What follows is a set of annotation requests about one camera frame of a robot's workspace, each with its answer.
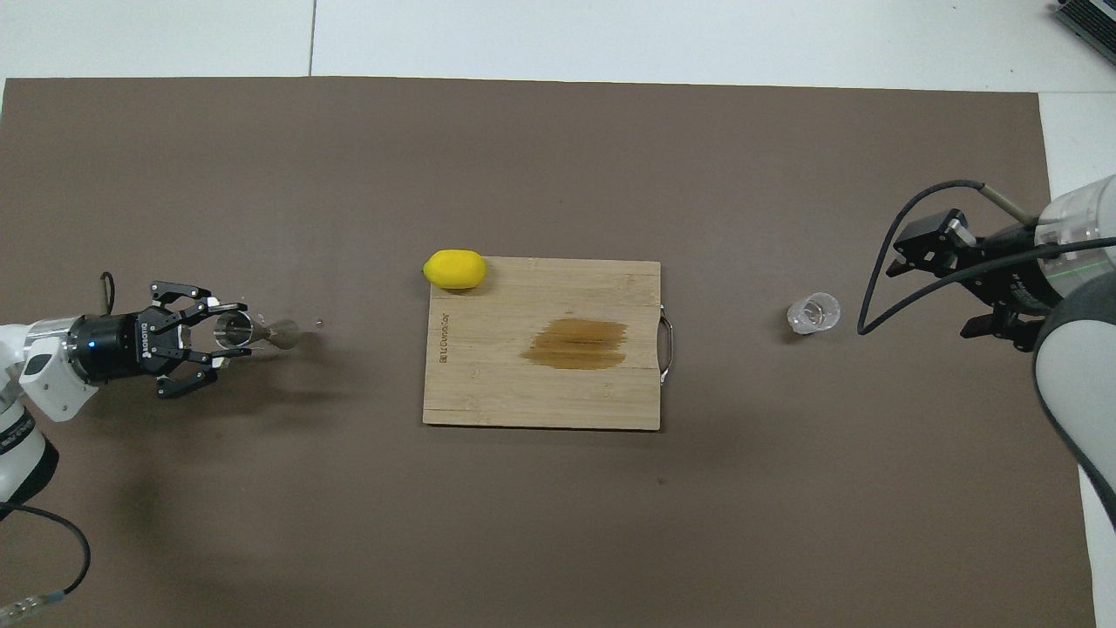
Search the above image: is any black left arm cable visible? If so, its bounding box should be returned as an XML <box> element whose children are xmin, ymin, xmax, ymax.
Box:
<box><xmin>0</xmin><ymin>271</ymin><xmax>118</xmax><ymax>624</ymax></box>

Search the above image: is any grey ribbed device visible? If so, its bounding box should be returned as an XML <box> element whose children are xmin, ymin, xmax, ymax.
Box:
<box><xmin>1052</xmin><ymin>0</ymin><xmax>1116</xmax><ymax>67</ymax></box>

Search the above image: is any yellow lemon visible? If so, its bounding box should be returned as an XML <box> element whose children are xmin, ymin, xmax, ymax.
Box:
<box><xmin>423</xmin><ymin>249</ymin><xmax>488</xmax><ymax>291</ymax></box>

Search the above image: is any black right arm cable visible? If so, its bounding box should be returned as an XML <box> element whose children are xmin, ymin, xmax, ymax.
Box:
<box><xmin>856</xmin><ymin>180</ymin><xmax>1116</xmax><ymax>337</ymax></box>

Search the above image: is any metal jigger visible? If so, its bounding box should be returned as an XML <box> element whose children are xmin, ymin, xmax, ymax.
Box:
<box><xmin>214</xmin><ymin>310</ymin><xmax>303</xmax><ymax>352</ymax></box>

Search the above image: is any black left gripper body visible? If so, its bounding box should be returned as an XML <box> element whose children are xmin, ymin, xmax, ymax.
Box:
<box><xmin>68</xmin><ymin>305</ymin><xmax>180</xmax><ymax>383</ymax></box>

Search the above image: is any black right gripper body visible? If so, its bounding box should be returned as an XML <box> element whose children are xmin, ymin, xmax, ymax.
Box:
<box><xmin>963</xmin><ymin>224</ymin><xmax>1061</xmax><ymax>317</ymax></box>

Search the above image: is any wooden cutting board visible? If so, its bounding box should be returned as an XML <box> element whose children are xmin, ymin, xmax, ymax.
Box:
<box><xmin>423</xmin><ymin>257</ymin><xmax>675</xmax><ymax>432</ymax></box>

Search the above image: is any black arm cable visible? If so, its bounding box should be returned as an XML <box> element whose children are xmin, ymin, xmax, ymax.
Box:
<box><xmin>0</xmin><ymin>271</ymin><xmax>118</xmax><ymax>624</ymax></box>
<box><xmin>856</xmin><ymin>180</ymin><xmax>1116</xmax><ymax>337</ymax></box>

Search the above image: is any brown table mat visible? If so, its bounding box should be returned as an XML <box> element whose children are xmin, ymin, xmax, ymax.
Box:
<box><xmin>0</xmin><ymin>77</ymin><xmax>1099</xmax><ymax>628</ymax></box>

